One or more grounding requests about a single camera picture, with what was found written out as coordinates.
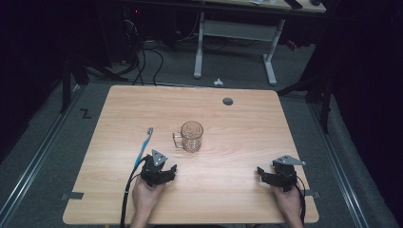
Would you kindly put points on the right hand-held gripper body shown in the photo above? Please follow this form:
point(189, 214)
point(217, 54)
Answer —
point(285, 175)

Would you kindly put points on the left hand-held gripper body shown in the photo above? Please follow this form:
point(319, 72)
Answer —
point(151, 172)

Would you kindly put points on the blue toothbrush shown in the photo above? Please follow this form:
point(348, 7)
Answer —
point(143, 147)

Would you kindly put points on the clear glass mug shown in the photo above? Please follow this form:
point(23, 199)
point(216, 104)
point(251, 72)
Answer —
point(191, 137)

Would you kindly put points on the person's left hand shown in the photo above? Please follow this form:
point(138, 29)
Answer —
point(145, 198)

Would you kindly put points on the person's right hand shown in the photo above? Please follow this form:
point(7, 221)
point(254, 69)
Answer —
point(289, 202)

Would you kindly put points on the grey tape strip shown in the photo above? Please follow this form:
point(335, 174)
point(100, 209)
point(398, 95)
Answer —
point(74, 195)
point(312, 193)

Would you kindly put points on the black metal stand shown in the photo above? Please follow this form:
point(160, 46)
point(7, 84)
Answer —
point(66, 85)
point(325, 104)

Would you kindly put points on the small white floor object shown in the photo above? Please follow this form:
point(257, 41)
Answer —
point(218, 82)

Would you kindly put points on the small red object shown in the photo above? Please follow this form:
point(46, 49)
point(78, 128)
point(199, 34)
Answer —
point(292, 45)

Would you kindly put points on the white-legged wooden desk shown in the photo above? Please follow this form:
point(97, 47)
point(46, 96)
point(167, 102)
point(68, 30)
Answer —
point(236, 30)

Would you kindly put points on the metal floor rail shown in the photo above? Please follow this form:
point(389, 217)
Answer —
point(342, 183)
point(31, 169)

